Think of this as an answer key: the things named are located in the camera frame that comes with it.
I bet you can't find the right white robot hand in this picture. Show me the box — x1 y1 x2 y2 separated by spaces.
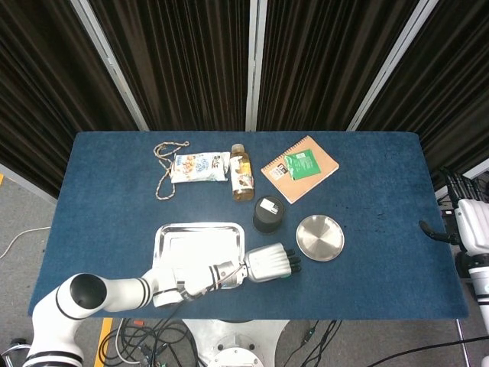
419 166 489 255

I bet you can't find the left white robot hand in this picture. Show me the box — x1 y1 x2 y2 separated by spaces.
243 242 303 284

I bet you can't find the black cylindrical can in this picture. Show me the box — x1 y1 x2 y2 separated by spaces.
252 195 286 235

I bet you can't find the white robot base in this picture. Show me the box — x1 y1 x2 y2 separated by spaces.
182 319 290 367

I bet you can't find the round steel plate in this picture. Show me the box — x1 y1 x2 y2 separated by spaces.
296 214 345 263

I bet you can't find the rectangular steel tray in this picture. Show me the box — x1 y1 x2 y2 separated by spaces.
151 222 246 287

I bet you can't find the kraft spiral notebook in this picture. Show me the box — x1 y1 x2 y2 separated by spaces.
261 136 340 205

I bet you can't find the amber tea bottle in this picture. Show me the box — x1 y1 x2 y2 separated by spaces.
230 144 255 203

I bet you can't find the green sachet packet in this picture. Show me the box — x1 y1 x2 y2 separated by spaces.
283 149 322 180

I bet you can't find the white snack bag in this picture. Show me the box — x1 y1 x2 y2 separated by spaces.
169 151 232 184

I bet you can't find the dark pleated curtain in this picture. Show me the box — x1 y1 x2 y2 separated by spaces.
358 0 489 190
257 0 425 132
0 0 141 198
89 0 251 132

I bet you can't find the blue table cloth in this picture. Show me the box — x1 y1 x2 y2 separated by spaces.
27 132 469 320

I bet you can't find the white partition base rail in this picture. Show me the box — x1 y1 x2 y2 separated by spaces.
0 164 58 203
435 158 489 200

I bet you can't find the black cable with inline box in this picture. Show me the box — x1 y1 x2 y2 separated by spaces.
297 319 343 367

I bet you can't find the braided beige rope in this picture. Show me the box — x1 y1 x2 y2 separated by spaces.
153 141 190 202

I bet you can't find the long black floor cable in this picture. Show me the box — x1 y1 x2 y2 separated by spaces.
366 335 489 367

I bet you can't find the black floor cable tangle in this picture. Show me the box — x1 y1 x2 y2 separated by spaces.
95 319 202 367

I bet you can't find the white partition post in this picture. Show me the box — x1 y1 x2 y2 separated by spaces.
245 0 268 132
70 0 150 132
345 0 440 132

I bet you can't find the white floor cable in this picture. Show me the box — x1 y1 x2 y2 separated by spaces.
0 226 52 261

